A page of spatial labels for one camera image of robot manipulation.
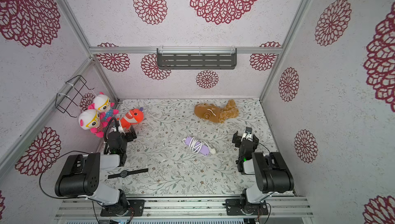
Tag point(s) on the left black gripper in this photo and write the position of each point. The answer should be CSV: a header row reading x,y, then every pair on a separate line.
x,y
129,134

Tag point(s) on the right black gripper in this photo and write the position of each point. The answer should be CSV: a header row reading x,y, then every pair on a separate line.
x,y
245,139

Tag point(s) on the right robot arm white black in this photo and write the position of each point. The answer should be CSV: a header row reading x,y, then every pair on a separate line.
x,y
270,170

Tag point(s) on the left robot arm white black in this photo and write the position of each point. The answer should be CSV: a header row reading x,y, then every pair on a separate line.
x,y
80,177

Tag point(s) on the orange clownfish plush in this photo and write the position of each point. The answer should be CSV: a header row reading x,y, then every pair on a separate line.
x,y
132,117

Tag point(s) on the black wrist watch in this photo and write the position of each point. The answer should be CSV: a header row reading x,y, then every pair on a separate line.
x,y
125,173

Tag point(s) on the brown plush toy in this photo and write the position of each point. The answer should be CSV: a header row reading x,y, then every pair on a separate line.
x,y
216,114

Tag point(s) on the lower white pink doll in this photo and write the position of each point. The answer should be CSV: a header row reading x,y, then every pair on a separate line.
x,y
91,120

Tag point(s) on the white pink doll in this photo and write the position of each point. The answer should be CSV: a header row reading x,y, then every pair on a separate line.
x,y
91,120
104,106

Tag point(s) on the upper white pink doll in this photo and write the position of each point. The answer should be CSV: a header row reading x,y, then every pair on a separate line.
x,y
104,106

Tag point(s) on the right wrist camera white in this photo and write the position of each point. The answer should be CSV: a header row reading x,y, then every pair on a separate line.
x,y
248,134

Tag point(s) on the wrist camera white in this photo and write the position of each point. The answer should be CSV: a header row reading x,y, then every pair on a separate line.
x,y
118,128
248,134

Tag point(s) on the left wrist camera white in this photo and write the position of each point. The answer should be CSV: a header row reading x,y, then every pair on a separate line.
x,y
118,128

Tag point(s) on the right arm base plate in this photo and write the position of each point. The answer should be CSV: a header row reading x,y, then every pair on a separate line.
x,y
236,206

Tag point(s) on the black wire basket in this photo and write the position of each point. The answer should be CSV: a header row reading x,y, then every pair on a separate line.
x,y
76,98

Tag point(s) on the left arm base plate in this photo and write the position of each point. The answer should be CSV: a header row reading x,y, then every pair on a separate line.
x,y
134,208

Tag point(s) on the dark grey wall shelf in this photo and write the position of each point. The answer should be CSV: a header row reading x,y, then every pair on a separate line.
x,y
196,60

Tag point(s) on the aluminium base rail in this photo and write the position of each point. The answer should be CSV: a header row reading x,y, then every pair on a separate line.
x,y
223,206

